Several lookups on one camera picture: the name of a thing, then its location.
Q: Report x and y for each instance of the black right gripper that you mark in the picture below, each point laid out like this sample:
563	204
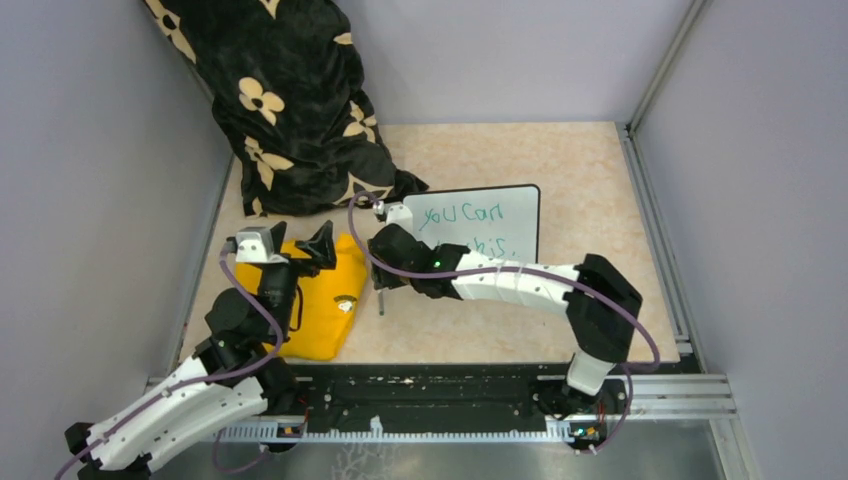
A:
384	279

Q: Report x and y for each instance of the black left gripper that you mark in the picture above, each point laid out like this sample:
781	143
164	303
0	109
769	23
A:
321	247

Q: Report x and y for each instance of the white whiteboard black frame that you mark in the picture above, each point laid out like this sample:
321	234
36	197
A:
500	222

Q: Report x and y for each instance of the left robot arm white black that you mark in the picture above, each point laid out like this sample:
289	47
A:
236	373

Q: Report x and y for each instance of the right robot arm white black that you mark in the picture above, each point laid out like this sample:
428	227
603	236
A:
599	303

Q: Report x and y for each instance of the yellow folded cloth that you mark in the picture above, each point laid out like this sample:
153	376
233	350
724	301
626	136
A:
324	309

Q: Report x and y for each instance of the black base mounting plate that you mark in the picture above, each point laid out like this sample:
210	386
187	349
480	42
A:
431	399

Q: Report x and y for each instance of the black floral blanket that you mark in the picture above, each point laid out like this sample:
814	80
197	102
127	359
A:
288	93

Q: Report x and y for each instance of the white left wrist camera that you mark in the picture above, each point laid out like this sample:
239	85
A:
255	245

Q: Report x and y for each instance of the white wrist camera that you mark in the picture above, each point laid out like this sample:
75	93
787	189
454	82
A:
255	245
394	213

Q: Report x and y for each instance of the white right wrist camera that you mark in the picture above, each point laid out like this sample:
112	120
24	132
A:
394	213

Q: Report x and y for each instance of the aluminium frame rail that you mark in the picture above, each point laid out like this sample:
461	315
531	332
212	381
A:
692	392

